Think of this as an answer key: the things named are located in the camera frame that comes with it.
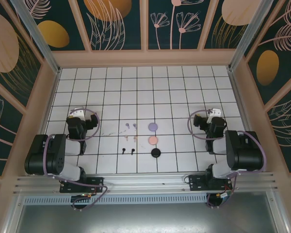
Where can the purple round earbud case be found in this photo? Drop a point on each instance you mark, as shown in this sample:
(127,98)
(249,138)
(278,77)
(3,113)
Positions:
(152,127)

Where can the pink round earbud case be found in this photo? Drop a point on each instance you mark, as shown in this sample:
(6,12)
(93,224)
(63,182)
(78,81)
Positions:
(152,140)

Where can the black round earbud case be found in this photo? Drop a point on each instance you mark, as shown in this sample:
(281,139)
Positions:
(156,153)

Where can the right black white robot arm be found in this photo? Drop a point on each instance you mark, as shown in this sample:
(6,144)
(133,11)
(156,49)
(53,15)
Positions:
(245,155)

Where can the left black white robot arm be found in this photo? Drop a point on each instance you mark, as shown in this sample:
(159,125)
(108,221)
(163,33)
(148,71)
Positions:
(59,157)

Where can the small green-lit circuit board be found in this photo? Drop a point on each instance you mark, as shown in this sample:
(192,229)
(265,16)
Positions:
(83,194)

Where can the grey metal sheet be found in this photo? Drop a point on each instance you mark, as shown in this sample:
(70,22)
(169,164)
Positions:
(145,218)

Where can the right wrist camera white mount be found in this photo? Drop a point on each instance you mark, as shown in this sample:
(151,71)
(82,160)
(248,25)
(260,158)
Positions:
(215,112)

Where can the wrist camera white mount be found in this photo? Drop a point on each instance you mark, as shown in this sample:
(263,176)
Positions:
(215,112)
(78,112)

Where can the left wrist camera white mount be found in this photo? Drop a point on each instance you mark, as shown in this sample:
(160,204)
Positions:
(78,112)

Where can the aluminium table side rail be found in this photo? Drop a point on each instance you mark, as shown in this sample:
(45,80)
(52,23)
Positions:
(51,97)
(238,97)

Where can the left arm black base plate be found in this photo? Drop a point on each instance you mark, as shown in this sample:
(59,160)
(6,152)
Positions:
(97,182)

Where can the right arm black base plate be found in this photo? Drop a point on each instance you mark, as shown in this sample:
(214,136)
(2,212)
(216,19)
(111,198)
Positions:
(196,182)

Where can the aluminium mounting rail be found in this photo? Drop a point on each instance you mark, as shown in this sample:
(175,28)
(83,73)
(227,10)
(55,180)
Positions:
(145,182)

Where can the aluminium corner post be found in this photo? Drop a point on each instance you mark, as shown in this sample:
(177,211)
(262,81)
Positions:
(248,36)
(37,36)

